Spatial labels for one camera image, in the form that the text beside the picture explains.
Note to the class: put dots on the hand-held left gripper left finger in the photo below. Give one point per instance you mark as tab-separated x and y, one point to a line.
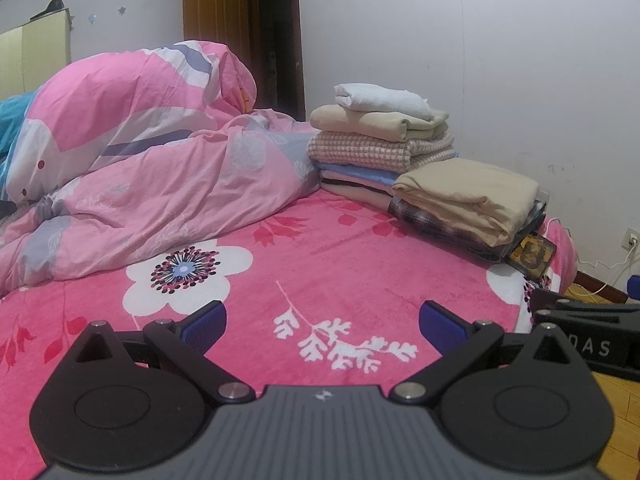
205	327

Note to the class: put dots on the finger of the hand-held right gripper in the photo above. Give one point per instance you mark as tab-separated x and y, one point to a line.
635	287
575	311

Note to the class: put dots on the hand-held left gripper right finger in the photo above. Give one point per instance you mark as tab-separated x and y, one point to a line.
440	327

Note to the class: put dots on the beige pants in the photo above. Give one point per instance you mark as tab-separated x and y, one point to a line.
465	195

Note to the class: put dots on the dark printed cloth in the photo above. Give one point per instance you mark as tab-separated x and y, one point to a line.
532	255

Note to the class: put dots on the pink floral blanket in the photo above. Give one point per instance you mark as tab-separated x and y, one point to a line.
300	260

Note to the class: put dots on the peach folded cloth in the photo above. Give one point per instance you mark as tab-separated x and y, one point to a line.
350	190

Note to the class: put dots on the pink patterned duvet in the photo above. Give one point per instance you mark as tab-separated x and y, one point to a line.
150	160

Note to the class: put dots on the blue folded cloth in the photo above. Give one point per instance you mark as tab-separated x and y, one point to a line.
355	172

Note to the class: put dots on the cream folded cloth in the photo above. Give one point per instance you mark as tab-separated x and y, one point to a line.
365	122

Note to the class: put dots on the white folded cloth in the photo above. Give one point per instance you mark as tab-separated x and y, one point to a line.
380	97

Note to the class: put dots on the teal pillow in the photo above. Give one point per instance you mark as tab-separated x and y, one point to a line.
12	120

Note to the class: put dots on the wooden door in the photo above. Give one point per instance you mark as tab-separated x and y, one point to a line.
220	30

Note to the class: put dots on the cream wardrobe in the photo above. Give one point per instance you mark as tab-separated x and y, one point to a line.
35	55

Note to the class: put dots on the dark flat object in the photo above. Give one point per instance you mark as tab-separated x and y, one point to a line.
50	7

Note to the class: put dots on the wall socket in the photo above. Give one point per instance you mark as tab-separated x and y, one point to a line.
632	241

